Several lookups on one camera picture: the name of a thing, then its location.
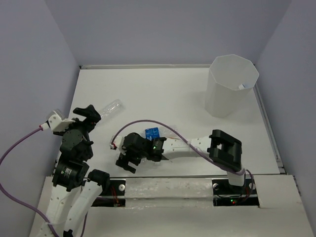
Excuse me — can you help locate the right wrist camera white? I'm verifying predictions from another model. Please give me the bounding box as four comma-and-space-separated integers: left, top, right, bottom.
110, 136, 124, 150

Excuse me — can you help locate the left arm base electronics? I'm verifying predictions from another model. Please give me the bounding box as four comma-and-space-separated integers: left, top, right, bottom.
92, 179, 126, 207

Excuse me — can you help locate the white front cover board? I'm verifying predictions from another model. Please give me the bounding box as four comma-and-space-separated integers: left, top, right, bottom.
29, 174, 307, 237

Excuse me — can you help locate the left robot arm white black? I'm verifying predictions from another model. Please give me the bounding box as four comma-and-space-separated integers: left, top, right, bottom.
38, 105, 110, 237

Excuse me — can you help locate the aluminium back rail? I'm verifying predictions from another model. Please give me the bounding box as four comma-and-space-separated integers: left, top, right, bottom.
79, 64, 211, 70

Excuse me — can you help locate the blue label water bottle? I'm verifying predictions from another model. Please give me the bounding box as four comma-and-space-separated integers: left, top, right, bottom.
140, 125, 178, 140

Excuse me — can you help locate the white octagonal bin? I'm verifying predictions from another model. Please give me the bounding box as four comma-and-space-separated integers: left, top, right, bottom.
204, 54, 259, 118

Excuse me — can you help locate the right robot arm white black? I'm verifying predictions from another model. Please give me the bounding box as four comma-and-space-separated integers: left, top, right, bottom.
110, 129, 245, 194

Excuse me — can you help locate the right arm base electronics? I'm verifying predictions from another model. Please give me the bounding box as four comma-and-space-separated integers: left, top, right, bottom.
212, 178, 259, 207

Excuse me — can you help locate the clear capless bottle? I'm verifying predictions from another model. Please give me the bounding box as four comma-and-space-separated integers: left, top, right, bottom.
99, 99, 125, 120

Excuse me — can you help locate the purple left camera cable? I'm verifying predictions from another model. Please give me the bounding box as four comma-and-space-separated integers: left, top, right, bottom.
0, 124, 88, 237

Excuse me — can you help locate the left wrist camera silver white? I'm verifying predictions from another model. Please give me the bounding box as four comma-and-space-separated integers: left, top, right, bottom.
47, 109, 75, 132

